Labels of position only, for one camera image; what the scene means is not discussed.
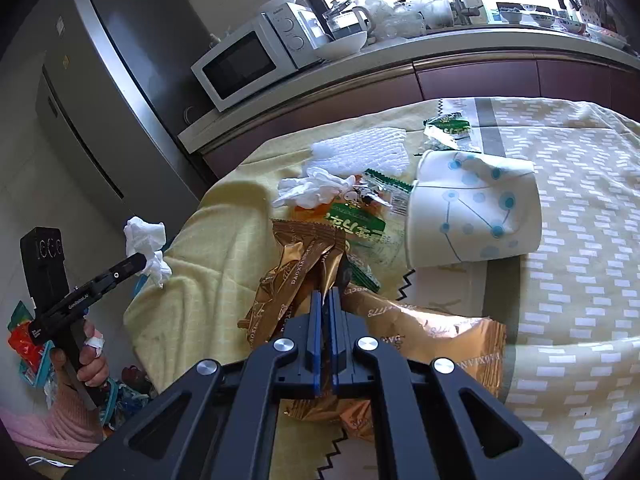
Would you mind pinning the large gold snack bag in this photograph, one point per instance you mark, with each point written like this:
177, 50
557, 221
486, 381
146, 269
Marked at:
440, 330

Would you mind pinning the person's left forearm pink sleeve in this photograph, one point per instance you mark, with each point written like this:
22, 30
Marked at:
55, 425

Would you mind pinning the kitchen counter maroon cabinets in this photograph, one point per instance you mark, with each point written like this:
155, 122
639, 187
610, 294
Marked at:
475, 80

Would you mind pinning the white dish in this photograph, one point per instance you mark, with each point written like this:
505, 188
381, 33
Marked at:
277, 2

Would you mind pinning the small green sachet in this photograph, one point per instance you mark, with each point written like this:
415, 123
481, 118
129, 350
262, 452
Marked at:
365, 275

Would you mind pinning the blue trash bin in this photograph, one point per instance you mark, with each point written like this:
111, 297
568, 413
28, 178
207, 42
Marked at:
112, 402

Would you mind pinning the white paper cup blue dots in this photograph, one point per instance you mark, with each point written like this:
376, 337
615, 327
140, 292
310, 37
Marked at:
475, 230

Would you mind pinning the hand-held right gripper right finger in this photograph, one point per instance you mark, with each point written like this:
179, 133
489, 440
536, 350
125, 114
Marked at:
336, 325

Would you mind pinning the white microwave oven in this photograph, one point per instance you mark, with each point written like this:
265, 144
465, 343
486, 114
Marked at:
235, 65

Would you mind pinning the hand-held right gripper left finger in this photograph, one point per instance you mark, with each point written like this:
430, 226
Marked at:
315, 320

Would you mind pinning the green clear snack wrapper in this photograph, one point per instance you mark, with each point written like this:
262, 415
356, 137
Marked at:
360, 230

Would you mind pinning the clear plastic bags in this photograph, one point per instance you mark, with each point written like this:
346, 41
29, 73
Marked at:
400, 20

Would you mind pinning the person's left hand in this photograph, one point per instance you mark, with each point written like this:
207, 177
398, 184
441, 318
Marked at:
92, 370

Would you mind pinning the white bowl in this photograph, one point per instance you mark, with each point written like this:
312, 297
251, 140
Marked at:
340, 46

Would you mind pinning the small gold snack wrapper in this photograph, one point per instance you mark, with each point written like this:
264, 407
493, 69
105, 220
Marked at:
290, 270

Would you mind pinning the small green torn wrapper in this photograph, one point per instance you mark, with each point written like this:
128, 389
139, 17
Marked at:
447, 125

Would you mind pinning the white patterned tea towel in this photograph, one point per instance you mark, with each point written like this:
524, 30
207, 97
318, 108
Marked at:
575, 260

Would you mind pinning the white tissue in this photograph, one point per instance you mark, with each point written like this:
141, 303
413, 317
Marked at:
145, 240
310, 187

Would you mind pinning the yellow checked tablecloth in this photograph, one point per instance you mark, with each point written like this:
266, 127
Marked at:
215, 250

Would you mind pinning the red orange snack packet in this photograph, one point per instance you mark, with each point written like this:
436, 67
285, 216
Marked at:
27, 340

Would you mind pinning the grey refrigerator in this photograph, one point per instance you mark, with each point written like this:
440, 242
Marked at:
125, 60

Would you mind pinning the blue patterned bowl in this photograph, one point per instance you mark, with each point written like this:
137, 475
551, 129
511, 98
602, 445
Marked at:
544, 18
510, 15

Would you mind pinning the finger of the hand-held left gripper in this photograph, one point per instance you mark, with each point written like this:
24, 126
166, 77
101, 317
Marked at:
117, 272

